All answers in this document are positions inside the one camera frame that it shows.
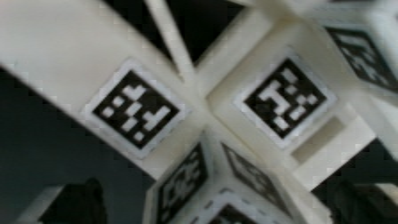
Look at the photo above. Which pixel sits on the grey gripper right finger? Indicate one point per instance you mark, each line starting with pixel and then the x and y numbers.
pixel 362 203

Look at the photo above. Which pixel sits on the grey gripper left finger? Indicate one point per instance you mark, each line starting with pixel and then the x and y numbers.
pixel 67 204

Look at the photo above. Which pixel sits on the white tagged cube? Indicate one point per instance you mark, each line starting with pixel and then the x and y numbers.
pixel 217 190

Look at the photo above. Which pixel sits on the white chair back plate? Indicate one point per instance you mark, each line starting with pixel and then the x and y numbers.
pixel 160 67

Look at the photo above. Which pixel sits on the small tagged cube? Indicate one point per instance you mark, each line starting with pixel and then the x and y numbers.
pixel 359 22

